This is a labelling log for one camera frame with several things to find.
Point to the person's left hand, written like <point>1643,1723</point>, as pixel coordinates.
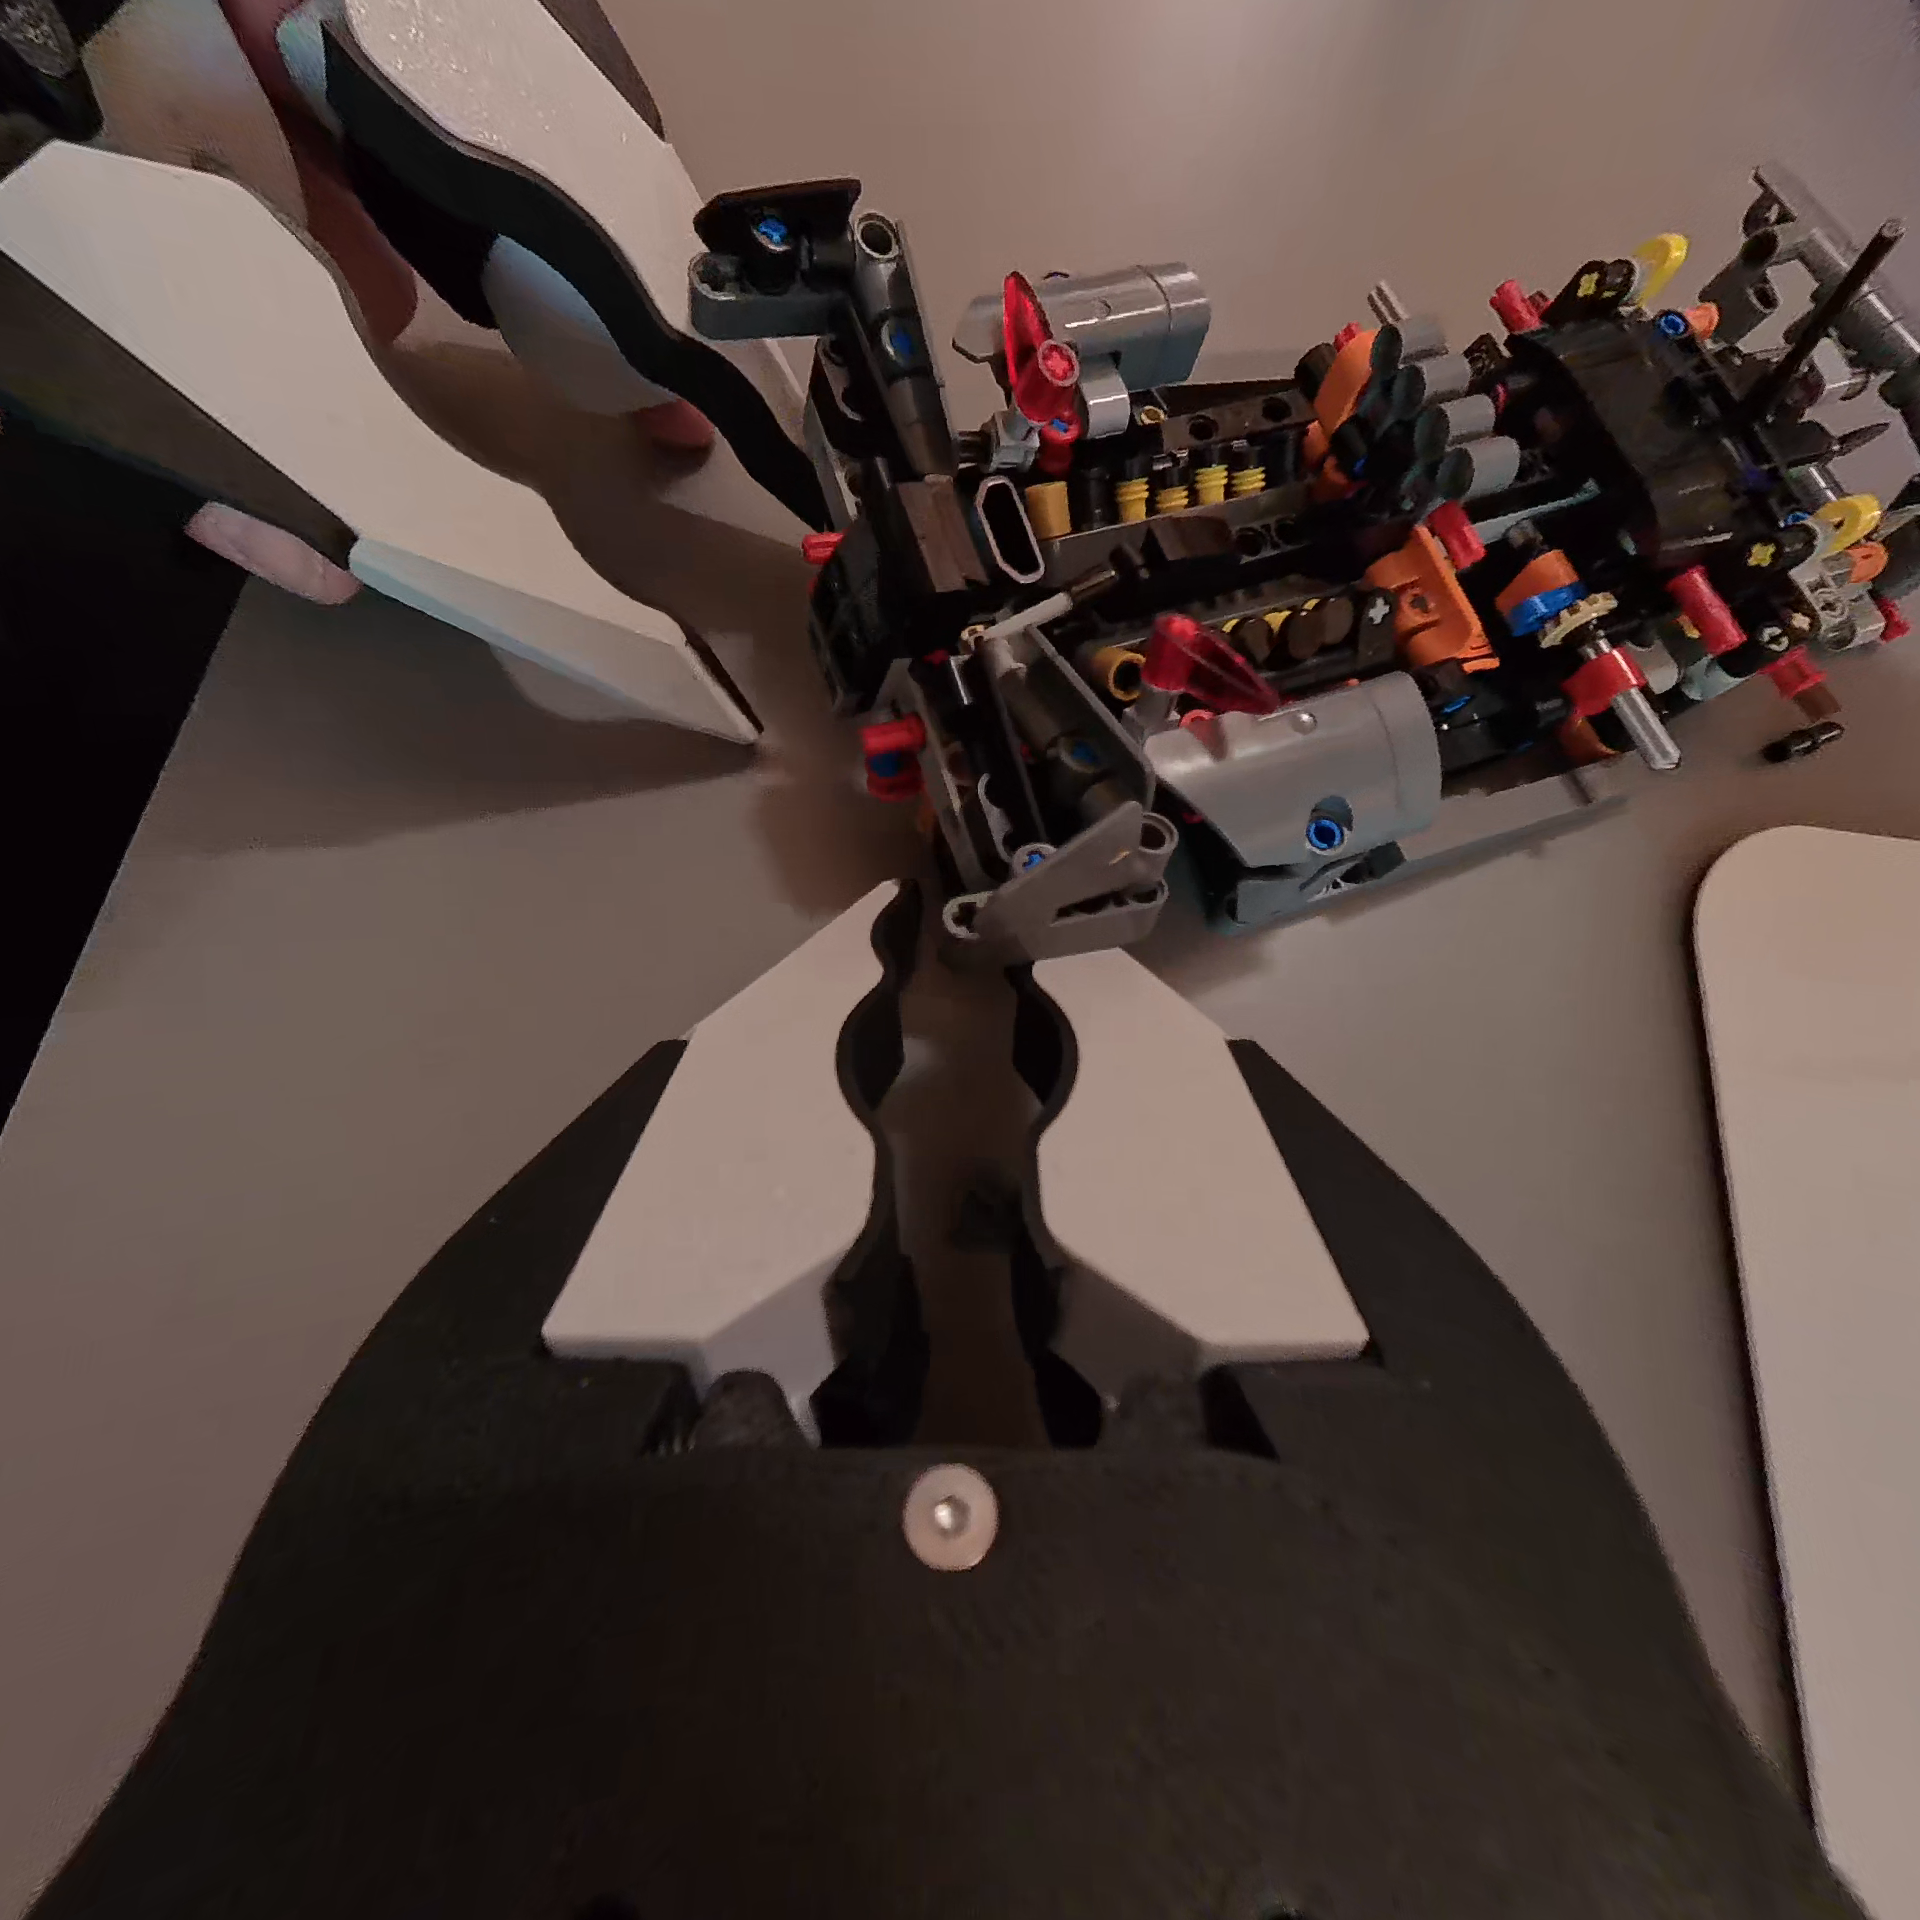
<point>324,164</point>

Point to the multicoloured lego car model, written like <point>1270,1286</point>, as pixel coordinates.
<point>1307,749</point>

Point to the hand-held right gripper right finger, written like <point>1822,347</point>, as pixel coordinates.
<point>1186,1201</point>

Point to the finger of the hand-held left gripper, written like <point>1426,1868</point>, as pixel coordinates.
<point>225,270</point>
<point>540,106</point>

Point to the long black lego pin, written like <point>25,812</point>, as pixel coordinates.
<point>1799,744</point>

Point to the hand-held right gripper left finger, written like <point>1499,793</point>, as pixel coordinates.
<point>721,1201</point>

